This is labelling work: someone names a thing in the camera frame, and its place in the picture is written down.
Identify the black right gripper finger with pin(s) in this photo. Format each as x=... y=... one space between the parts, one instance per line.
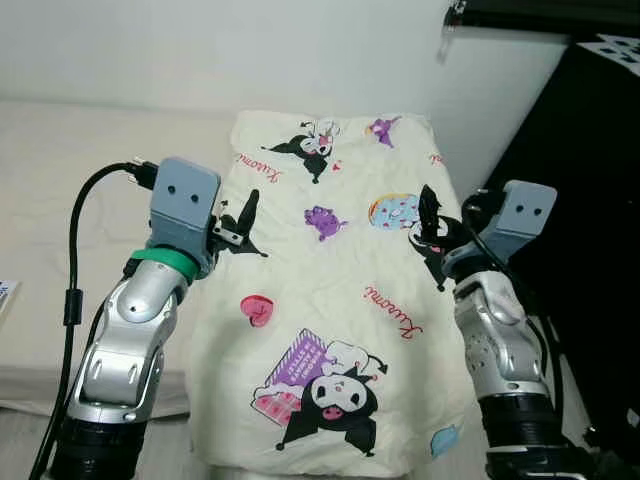
x=431 y=220

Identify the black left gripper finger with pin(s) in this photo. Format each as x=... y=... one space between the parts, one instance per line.
x=249 y=212

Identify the cream cartoon print blanket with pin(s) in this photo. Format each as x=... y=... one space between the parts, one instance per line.
x=330 y=280

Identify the white book with blue letters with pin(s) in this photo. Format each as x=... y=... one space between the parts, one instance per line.
x=7 y=300

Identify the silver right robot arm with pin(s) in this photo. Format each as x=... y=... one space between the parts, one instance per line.
x=495 y=340

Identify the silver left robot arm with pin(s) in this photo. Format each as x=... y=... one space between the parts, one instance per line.
x=125 y=340

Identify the black cabinet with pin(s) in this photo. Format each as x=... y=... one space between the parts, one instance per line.
x=590 y=200

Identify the black white checker pattern sheet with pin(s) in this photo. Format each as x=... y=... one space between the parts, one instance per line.
x=620 y=50

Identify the black shelf board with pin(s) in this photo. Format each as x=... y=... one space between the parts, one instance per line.
x=560 y=12

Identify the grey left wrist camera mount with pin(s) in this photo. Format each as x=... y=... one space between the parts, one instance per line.
x=183 y=205

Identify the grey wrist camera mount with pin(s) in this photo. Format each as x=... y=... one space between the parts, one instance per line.
x=183 y=205
x=525 y=215

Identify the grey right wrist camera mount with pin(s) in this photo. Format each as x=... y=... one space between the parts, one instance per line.
x=525 y=215

